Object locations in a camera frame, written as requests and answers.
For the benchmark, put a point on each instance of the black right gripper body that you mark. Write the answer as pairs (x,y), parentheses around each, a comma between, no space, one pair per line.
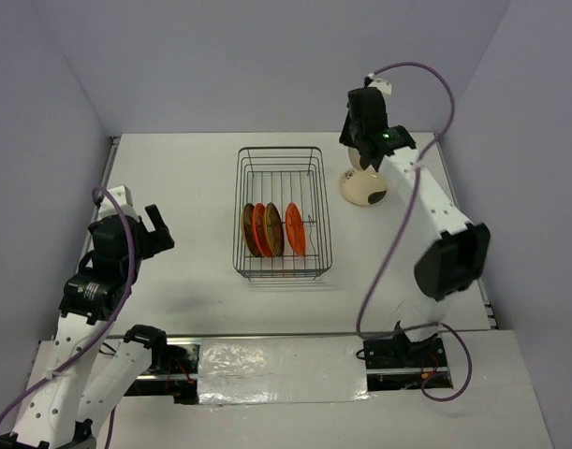
(350,133)

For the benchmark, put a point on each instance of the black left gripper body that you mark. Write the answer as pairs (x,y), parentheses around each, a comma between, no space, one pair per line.
(152,242)

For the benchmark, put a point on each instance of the white plate with dark spot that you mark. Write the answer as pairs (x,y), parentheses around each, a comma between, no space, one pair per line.
(359,186)

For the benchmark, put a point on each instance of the brown yellow patterned plate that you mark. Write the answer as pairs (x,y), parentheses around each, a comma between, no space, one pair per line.
(247,230)

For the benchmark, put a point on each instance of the orange plate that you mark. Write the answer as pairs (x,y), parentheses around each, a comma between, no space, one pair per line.
(295,230)
(259,234)

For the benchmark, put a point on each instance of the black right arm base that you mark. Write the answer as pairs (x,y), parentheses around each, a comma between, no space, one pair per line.
(399,352)

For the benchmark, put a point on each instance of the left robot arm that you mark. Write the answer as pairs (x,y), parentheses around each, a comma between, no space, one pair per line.
(68,406)

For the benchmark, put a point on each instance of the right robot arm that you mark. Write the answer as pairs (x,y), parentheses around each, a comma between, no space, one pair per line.
(452,249)

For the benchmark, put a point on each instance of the foil covered white panel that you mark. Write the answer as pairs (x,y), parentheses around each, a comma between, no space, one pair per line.
(280,370)

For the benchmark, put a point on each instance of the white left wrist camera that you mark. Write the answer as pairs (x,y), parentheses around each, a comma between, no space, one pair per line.
(121,194)

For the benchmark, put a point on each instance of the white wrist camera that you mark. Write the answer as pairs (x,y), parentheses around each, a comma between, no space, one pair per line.
(383,86)
(121,194)

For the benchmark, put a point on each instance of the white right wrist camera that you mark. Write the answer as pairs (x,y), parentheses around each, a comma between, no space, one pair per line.
(383,86)

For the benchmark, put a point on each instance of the wire dish rack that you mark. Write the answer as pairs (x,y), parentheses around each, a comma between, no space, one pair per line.
(281,175)

